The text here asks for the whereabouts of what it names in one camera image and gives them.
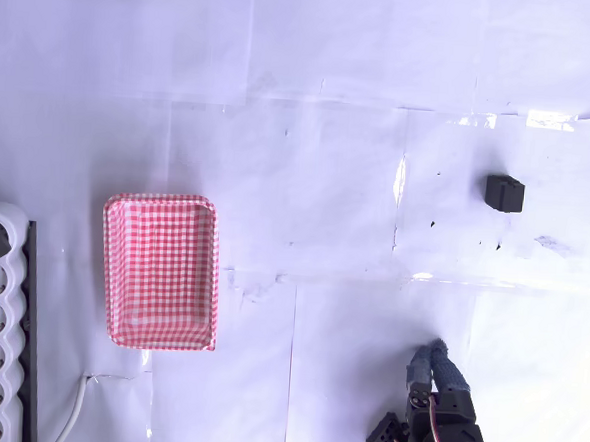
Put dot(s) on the small black block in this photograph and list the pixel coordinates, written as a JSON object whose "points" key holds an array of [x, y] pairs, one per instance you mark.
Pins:
{"points": [[504, 194]]}

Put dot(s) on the black edge strip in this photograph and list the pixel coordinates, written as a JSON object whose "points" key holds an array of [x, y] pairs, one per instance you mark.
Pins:
{"points": [[32, 325]]}

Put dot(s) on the red checkered tray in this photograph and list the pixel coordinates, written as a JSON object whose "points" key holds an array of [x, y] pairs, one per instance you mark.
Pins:
{"points": [[161, 273]]}

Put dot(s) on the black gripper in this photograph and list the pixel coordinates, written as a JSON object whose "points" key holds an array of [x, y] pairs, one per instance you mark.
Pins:
{"points": [[446, 397]]}

